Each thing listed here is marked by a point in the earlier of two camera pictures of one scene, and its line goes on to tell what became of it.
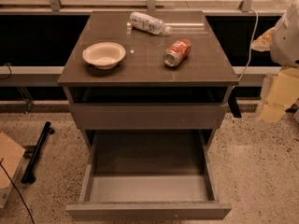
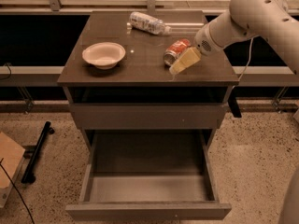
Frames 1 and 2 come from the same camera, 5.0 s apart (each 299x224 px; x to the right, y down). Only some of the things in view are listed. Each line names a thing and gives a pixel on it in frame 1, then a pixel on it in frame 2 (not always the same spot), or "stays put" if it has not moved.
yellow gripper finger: x=278 y=93 -> x=190 y=57
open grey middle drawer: x=157 y=175 stays put
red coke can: x=177 y=52 stays put
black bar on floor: x=28 y=175 stays put
